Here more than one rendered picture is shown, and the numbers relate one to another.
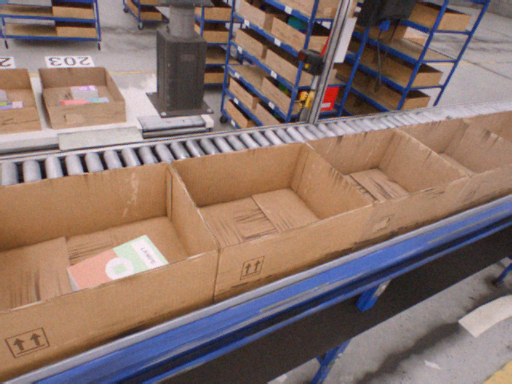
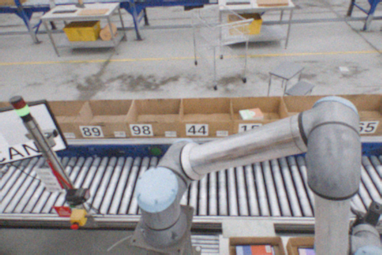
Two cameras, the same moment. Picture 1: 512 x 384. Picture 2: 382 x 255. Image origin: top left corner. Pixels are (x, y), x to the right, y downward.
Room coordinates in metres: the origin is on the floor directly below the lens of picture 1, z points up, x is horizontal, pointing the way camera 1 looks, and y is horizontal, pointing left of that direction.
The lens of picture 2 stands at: (1.89, 0.96, 2.23)
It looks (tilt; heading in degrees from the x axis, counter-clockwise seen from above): 40 degrees down; 222
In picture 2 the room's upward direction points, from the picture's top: 4 degrees counter-clockwise
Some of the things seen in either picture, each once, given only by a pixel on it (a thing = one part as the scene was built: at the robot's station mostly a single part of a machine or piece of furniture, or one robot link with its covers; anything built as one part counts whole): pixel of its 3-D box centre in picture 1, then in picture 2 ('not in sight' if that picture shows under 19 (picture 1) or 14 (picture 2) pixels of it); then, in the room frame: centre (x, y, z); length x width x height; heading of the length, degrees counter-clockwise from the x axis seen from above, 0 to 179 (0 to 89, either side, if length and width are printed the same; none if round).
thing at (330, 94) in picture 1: (323, 99); (68, 211); (1.75, -0.25, 0.85); 0.16 x 0.01 x 0.13; 126
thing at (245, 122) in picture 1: (251, 114); not in sight; (2.82, 0.17, 0.19); 0.40 x 0.30 x 0.10; 35
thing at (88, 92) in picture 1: (84, 93); not in sight; (1.42, 0.85, 0.78); 0.10 x 0.06 x 0.05; 130
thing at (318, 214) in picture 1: (265, 210); (206, 117); (0.66, -0.03, 0.97); 0.39 x 0.29 x 0.17; 126
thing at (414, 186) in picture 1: (376, 182); (156, 118); (0.89, -0.35, 0.97); 0.39 x 0.29 x 0.17; 126
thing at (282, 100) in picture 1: (293, 94); not in sight; (2.43, -0.12, 0.59); 0.40 x 0.30 x 0.10; 34
